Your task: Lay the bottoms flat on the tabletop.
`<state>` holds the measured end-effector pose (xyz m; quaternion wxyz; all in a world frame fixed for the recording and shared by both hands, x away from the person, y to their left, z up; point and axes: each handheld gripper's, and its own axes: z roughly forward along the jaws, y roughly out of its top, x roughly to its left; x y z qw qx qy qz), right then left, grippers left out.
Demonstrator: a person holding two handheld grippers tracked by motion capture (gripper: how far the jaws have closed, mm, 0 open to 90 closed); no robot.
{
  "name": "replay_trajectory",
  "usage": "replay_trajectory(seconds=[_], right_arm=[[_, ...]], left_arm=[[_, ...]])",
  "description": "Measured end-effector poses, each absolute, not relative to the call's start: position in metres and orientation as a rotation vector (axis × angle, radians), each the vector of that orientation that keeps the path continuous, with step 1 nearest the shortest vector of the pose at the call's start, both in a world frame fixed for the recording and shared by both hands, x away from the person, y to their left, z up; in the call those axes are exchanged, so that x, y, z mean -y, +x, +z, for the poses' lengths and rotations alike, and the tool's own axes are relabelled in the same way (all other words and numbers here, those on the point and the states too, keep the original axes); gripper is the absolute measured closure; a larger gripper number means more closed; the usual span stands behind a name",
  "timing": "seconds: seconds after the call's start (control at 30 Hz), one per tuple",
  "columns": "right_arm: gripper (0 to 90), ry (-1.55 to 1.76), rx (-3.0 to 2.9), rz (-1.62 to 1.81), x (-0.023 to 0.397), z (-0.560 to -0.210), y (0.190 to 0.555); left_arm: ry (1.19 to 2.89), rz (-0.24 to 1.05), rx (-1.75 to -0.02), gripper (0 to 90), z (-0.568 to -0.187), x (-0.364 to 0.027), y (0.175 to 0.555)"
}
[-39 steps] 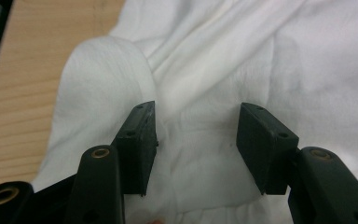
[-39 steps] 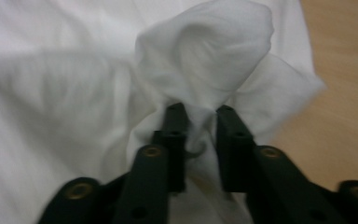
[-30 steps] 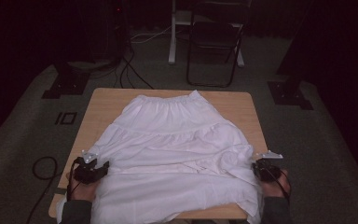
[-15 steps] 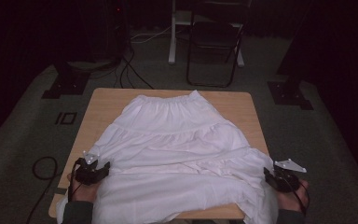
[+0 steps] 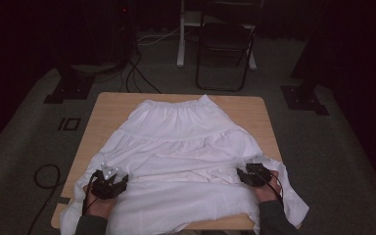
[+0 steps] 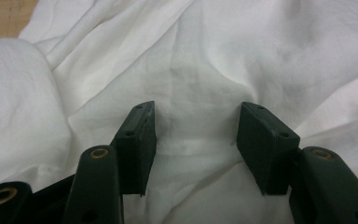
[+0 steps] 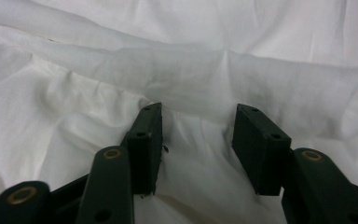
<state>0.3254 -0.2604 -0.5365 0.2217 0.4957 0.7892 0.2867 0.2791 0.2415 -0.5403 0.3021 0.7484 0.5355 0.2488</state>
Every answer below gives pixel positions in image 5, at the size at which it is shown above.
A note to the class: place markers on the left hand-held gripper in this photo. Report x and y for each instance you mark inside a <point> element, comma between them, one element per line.
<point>108,184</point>

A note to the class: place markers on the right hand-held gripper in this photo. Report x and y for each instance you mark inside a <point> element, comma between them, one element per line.
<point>254,174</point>

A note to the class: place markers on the white skirt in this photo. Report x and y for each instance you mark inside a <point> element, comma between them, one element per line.
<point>182,156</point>

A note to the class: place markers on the person's right hand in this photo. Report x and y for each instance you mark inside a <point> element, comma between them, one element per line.
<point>267,191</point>

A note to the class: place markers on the person's left hand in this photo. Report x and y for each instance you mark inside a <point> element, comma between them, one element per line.
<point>99,205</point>

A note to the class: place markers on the grey tape strip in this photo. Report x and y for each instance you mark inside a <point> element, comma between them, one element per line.
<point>63,200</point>

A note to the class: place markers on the black folding chair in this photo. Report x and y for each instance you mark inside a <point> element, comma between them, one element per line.
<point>225,39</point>

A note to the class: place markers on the white metal stand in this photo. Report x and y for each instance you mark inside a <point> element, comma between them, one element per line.
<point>181,39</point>

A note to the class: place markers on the black stand with base plate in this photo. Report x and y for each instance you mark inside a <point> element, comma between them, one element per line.
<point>70,88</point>
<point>303,98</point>

